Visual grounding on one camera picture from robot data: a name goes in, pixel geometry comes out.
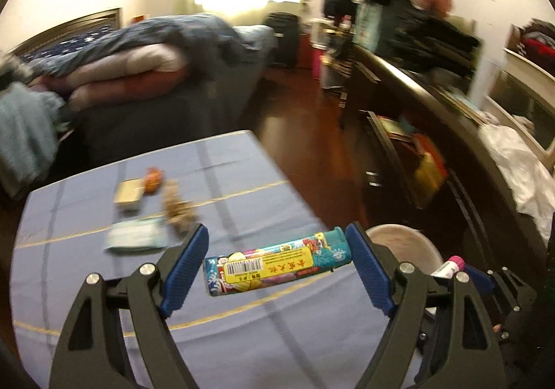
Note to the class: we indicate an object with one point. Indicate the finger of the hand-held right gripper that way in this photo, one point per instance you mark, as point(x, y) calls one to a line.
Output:
point(481, 282)

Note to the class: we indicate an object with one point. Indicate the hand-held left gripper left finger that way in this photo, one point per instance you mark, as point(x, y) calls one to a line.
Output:
point(186, 272)

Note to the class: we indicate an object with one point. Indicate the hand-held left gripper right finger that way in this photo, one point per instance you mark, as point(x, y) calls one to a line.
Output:
point(368, 272)

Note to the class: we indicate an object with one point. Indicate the white tube with pink cap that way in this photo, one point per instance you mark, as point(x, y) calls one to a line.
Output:
point(446, 268)

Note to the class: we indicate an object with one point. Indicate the pink and white waste bin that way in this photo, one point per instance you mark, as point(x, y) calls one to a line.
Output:
point(403, 246)

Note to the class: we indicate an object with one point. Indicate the colourful toothpaste tube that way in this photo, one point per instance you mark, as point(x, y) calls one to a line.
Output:
point(277, 263)

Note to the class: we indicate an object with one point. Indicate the light teal flat packet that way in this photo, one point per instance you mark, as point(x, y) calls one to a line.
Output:
point(136, 236)

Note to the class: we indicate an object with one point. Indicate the brown teddy toy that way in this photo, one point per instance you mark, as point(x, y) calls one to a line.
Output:
point(177, 209)

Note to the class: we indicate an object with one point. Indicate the blue striped tablecloth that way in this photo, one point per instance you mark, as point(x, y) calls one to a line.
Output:
point(130, 319)

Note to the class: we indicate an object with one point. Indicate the dark wooden dresser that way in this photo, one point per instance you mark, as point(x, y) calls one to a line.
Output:
point(390, 181)

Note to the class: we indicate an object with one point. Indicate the small beige box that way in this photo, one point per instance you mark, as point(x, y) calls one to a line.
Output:
point(129, 196)

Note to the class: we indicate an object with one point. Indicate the small orange wrapper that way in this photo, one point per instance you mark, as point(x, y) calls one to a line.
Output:
point(153, 181)

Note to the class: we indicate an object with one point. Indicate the yellow and red bag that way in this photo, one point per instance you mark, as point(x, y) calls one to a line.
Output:
point(429, 172)

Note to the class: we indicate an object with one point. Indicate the white plastic bag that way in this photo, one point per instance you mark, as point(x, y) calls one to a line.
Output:
point(520, 172)

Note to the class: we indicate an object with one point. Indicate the dark wooden bed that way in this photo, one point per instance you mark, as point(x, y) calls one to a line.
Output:
point(173, 115)

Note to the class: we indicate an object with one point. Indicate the white storage bin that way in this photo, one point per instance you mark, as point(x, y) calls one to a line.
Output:
point(516, 40)
point(520, 98)

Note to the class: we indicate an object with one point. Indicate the folded pink quilt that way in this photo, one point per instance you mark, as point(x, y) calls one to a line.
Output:
point(125, 76)

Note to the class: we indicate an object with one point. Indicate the light blue fleece blanket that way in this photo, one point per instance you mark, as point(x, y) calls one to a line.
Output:
point(26, 137)

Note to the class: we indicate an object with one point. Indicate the pink storage box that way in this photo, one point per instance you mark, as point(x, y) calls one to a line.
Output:
point(317, 63)

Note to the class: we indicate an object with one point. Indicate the folded dark clothes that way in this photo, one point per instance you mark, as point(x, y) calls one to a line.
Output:
point(433, 46)

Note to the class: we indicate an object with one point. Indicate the blue patterned duvet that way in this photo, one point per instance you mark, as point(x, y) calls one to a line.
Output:
point(164, 35)

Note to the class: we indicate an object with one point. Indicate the teal printed box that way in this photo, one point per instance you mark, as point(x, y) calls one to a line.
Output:
point(366, 27)

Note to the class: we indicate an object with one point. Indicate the black suitcase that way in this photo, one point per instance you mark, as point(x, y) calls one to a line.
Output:
point(282, 40)

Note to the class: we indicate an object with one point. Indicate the clothes in storage bin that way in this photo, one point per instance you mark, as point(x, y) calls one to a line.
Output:
point(540, 40)

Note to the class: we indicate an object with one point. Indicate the orange bedside cabinet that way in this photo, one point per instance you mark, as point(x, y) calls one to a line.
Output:
point(138, 19)

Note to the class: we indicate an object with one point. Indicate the blue star pillow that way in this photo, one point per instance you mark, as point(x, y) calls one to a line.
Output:
point(65, 44)

